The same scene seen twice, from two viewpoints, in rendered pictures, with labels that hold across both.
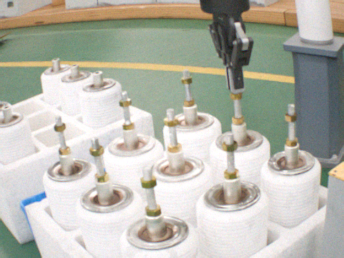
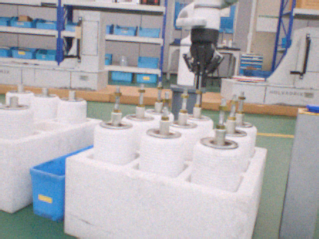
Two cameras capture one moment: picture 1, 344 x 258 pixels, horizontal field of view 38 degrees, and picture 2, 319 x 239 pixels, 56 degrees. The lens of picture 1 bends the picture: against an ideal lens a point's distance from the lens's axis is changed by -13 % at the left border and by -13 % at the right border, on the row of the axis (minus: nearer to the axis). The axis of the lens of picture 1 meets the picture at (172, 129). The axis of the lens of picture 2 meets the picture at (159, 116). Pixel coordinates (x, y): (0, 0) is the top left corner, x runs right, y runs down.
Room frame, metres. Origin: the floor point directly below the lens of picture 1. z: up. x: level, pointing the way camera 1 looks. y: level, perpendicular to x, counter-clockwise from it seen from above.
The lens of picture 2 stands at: (0.13, 0.45, 0.40)
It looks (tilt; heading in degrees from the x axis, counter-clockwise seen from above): 10 degrees down; 327
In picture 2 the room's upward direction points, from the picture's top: 4 degrees clockwise
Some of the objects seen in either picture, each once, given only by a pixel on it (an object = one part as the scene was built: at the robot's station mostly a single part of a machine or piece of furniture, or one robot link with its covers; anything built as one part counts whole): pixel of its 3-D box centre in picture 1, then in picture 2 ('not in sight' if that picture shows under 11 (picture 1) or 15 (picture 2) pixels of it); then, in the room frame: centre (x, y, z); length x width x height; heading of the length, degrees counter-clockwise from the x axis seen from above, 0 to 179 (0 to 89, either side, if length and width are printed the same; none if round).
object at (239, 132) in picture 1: (239, 133); (196, 113); (0.78, -0.10, 0.26); 0.02 x 0.02 x 0.03
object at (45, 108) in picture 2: (80, 112); (45, 121); (1.24, 0.21, 0.16); 0.10 x 0.10 x 0.18
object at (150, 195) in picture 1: (151, 197); (221, 118); (0.55, 0.03, 0.30); 0.01 x 0.01 x 0.08; 37
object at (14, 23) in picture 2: not in sight; (26, 23); (6.24, -0.54, 0.89); 0.50 x 0.38 x 0.21; 147
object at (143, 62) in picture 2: not in sight; (148, 62); (5.03, -2.43, 0.36); 0.50 x 0.38 x 0.21; 147
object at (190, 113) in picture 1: (190, 115); (158, 108); (0.88, -0.03, 0.26); 0.02 x 0.02 x 0.03
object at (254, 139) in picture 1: (239, 141); (196, 118); (0.78, -0.10, 0.25); 0.08 x 0.08 x 0.01
